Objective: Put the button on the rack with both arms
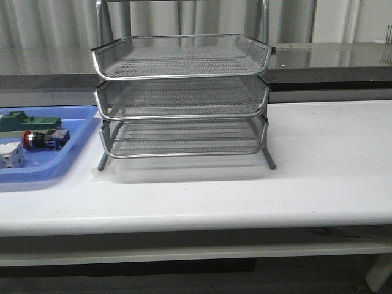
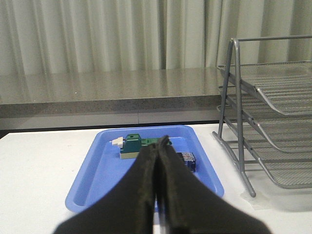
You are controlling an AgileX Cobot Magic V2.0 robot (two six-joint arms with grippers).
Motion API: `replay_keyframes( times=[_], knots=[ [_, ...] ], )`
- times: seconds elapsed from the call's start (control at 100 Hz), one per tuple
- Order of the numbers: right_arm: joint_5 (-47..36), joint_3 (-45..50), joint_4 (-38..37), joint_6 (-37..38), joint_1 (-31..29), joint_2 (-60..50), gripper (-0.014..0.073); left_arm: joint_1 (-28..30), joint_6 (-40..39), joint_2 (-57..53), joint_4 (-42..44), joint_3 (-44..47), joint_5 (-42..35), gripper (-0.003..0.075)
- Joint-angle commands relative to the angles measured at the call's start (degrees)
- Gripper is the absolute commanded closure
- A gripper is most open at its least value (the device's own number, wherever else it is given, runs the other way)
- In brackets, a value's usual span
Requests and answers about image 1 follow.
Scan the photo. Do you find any silver mesh tray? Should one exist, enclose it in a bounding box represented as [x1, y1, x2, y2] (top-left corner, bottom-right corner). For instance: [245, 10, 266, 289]
[99, 116, 268, 159]
[94, 76, 270, 121]
[92, 34, 273, 81]

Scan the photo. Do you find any red emergency stop button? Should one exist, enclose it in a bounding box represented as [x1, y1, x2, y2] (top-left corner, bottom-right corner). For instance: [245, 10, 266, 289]
[21, 129, 70, 151]

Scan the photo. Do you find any blue plastic tray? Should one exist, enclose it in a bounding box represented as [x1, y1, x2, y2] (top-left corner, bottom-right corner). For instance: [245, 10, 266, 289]
[1, 105, 100, 184]

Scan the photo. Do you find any grey stone counter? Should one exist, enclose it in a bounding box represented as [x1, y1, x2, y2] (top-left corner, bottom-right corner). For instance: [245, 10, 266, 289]
[1, 42, 391, 107]

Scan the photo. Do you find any green terminal block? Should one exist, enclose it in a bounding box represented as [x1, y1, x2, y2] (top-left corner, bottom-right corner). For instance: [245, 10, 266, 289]
[1, 111, 62, 132]

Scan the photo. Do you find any white electrical component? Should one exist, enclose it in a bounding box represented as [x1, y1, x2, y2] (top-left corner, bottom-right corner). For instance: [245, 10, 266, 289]
[1, 142, 25, 168]

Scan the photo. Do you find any white table leg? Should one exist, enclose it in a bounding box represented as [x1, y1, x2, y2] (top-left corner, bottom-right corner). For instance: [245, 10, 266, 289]
[365, 253, 392, 292]

